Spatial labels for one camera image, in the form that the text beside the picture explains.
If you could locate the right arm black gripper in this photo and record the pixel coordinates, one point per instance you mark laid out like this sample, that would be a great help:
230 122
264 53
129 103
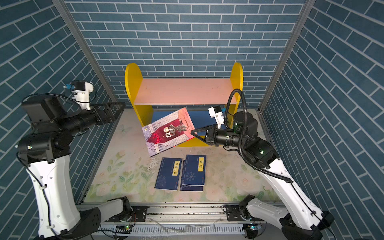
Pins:
212 134

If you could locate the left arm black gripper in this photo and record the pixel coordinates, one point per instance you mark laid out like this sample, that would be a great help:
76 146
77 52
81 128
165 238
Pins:
109 117

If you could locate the illustrated red grey book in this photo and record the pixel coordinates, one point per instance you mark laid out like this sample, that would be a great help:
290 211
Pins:
168 132

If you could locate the blue book yellow label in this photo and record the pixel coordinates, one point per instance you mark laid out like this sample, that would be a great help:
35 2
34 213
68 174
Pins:
194 170

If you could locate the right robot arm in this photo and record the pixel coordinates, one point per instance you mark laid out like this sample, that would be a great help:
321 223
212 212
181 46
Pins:
299 218

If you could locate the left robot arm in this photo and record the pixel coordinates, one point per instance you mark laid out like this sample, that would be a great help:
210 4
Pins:
45 154

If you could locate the floral table mat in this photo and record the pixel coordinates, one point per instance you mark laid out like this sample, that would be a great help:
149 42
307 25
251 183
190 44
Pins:
127 170

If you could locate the blue book underneath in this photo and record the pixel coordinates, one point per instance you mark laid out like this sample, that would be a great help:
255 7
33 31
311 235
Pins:
188 178

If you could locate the blue book left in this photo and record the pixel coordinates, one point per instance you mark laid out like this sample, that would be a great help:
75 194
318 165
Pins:
169 174

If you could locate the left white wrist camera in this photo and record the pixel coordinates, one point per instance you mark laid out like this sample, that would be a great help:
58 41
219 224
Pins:
81 91

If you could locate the aluminium front rail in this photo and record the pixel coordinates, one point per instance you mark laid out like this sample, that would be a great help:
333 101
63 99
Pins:
181 219

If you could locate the aluminium corner post left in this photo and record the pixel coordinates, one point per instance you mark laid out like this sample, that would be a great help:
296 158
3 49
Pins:
75 31

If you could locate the aluminium corner post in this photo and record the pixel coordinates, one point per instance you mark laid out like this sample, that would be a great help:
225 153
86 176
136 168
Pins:
303 16
75 31

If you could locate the aluminium corner post right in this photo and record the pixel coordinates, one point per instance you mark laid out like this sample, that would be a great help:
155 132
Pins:
303 16

